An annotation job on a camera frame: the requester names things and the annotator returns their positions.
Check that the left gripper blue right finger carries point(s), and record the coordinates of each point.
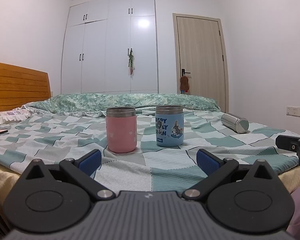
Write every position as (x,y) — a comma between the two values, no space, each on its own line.
(218,171)

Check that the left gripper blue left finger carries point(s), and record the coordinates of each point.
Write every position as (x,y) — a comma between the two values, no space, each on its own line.
(78,172)

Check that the blue cartoon sleeve steel cup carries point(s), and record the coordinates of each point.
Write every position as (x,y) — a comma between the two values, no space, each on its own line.
(169,125)

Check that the bare stainless steel cup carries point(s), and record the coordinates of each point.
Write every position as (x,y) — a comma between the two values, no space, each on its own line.
(237,124)

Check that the pink sleeve steel cup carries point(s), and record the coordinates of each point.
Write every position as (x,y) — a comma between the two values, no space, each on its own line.
(121,129)

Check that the green checkered bed blanket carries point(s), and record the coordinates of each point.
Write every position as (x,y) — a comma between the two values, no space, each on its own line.
(52,138)

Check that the green fluffy duvet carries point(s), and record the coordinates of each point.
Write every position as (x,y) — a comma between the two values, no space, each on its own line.
(94,102)

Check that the floral ruffled pillow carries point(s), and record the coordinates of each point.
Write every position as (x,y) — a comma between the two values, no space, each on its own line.
(15,115)

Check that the green hanging ornament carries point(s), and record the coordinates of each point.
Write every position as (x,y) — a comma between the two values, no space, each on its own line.
(131,61)

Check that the orange wooden headboard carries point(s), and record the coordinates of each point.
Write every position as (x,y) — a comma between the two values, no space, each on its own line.
(19,85)

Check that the beige wooden door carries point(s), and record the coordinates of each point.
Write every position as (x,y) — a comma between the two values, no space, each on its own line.
(200,49)

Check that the white wardrobe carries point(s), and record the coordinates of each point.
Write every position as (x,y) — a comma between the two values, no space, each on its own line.
(98,36)

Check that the white wall socket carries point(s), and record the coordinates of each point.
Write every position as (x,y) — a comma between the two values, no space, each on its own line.
(293,111)

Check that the brown plush toy on handle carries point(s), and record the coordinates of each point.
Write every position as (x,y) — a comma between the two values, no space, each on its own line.
(184,84)

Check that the black door handle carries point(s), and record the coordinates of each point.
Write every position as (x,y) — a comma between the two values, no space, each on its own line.
(184,72)

